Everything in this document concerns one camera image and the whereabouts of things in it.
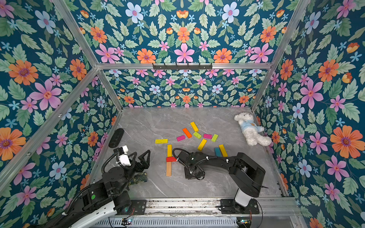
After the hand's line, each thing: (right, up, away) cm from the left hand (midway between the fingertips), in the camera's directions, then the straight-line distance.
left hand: (147, 153), depth 69 cm
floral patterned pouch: (-7, -17, +13) cm, 23 cm away
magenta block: (+33, +5, +35) cm, 49 cm away
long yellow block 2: (+43, -4, +26) cm, 51 cm away
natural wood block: (+8, -14, +17) cm, 23 cm away
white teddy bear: (+63, +9, +26) cm, 69 cm away
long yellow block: (+7, -4, +25) cm, 26 cm away
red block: (+8, -10, +24) cm, 28 cm away
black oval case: (-32, +4, +30) cm, 44 cm away
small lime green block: (+39, +4, +32) cm, 50 cm away
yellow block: (+23, +12, +39) cm, 47 cm away
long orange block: (+19, +7, +36) cm, 41 cm away
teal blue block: (+39, -5, +24) cm, 46 cm away
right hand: (+22, -16, +15) cm, 31 cm away
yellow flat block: (0, +2, +30) cm, 30 cm away
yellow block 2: (+29, -1, +29) cm, 41 cm away
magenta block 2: (+14, +4, +33) cm, 36 cm away
